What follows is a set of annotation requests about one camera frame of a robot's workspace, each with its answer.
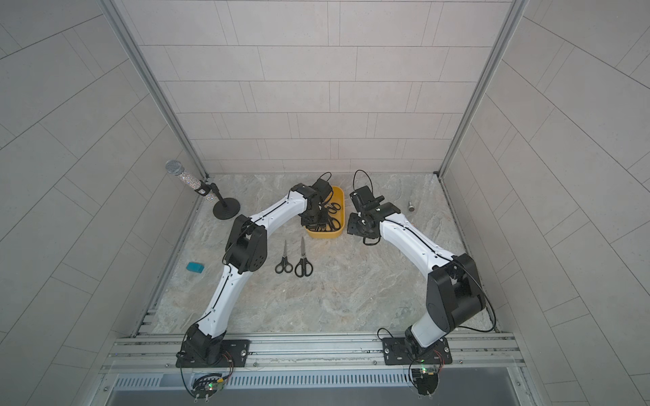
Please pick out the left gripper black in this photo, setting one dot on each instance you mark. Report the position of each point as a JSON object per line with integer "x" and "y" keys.
{"x": 322, "y": 222}

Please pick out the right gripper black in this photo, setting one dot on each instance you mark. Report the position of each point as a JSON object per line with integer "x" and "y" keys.
{"x": 352, "y": 226}

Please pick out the yellow plastic storage box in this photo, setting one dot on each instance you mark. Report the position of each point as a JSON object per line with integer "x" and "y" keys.
{"x": 333, "y": 217}

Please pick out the black bladed black scissors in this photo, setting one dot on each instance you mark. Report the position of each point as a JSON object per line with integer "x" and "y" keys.
{"x": 303, "y": 268}

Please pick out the small black handled scissors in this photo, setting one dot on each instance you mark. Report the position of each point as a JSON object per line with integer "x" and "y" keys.
{"x": 284, "y": 265}

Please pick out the large black handled scissors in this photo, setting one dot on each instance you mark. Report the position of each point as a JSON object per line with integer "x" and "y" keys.
{"x": 332, "y": 225}

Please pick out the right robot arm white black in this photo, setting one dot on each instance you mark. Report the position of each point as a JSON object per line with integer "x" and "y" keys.
{"x": 454, "y": 289}

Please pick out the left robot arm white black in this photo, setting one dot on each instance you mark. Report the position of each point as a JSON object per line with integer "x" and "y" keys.
{"x": 245, "y": 253}

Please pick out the glitter microphone on black stand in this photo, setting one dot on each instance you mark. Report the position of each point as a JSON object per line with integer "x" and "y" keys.
{"x": 223, "y": 208}

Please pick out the teal sponge block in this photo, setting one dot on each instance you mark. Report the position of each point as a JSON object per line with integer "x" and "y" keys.
{"x": 195, "y": 267}

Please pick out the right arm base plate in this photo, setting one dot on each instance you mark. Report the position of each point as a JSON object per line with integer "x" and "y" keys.
{"x": 403, "y": 351}

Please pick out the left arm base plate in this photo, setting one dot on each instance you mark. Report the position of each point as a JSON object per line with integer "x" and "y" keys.
{"x": 217, "y": 355}

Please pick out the right circuit board with wires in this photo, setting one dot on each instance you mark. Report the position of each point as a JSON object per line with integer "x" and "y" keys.
{"x": 424, "y": 380}

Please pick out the circuit board with wires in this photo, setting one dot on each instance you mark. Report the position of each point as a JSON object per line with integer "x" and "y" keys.
{"x": 424, "y": 380}
{"x": 203, "y": 388}

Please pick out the aluminium mounting rail frame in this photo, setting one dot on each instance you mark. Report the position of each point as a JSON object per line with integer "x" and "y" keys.
{"x": 310, "y": 351}

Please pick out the left circuit board with wires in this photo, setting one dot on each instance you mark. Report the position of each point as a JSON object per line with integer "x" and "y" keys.
{"x": 203, "y": 388}

